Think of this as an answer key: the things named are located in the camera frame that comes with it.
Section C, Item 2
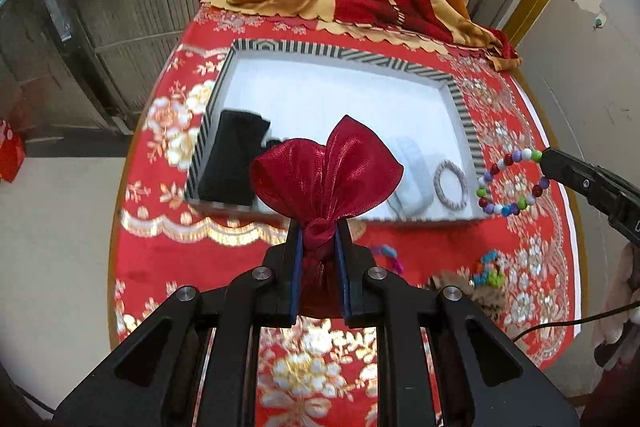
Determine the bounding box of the multicolour round bead bracelet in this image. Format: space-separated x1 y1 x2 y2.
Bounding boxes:
475 147 551 218

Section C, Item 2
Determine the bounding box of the blue green chip bracelet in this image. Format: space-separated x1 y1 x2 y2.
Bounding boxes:
470 249 508 291

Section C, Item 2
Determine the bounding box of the orange crystal bead bracelet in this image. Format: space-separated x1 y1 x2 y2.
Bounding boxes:
370 244 406 275

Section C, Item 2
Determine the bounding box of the grey beaded bangle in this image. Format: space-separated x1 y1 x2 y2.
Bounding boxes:
433 159 469 211

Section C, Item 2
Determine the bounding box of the red satin pouch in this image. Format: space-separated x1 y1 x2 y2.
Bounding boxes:
250 116 404 319

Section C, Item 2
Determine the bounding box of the black velvet pouch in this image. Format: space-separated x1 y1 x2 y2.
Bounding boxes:
198 109 281 207

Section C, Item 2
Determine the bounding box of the right hand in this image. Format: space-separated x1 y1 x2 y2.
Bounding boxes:
592 243 639 371

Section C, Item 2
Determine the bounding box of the red box on floor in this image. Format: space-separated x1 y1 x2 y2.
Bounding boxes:
0 119 26 183

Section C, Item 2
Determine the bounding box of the striped white tray box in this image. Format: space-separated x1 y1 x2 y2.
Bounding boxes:
183 38 485 225

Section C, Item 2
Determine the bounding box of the black cable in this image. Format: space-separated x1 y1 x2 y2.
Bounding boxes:
512 300 640 344

